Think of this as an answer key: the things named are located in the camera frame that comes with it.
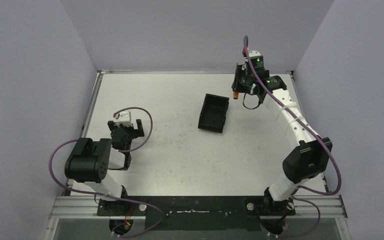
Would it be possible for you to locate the orange handled screwdriver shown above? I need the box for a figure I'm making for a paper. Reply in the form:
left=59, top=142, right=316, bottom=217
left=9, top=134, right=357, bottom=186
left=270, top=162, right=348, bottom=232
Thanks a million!
left=233, top=91, right=239, bottom=100

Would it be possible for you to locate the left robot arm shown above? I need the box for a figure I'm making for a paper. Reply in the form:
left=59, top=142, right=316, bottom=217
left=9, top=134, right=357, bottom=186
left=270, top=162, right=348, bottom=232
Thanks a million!
left=64, top=119, right=145, bottom=216

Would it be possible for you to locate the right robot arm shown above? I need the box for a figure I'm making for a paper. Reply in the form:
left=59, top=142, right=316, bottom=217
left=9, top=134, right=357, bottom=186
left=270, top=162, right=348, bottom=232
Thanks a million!
left=231, top=56, right=333, bottom=215

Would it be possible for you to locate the black plastic bin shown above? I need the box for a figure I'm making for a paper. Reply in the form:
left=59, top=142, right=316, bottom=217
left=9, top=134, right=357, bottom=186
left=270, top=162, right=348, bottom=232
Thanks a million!
left=198, top=93, right=229, bottom=134

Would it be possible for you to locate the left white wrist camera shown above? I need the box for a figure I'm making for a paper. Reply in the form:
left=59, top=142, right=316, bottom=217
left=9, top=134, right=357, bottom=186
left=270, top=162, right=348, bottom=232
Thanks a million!
left=113, top=110, right=133, bottom=127

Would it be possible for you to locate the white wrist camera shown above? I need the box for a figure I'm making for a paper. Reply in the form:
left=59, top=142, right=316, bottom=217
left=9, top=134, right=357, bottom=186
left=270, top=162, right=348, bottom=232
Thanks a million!
left=242, top=50, right=262, bottom=58
left=113, top=110, right=133, bottom=127

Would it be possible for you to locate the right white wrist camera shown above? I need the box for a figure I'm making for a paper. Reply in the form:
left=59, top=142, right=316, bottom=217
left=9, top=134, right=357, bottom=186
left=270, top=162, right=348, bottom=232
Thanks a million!
left=242, top=50, right=262, bottom=58

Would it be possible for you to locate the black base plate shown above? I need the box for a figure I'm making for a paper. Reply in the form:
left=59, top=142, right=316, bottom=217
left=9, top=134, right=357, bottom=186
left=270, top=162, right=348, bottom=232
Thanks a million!
left=96, top=196, right=296, bottom=232

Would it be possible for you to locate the aluminium frame rail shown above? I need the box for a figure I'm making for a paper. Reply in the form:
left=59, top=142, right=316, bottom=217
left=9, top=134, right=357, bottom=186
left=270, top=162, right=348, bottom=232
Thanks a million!
left=44, top=195, right=352, bottom=240

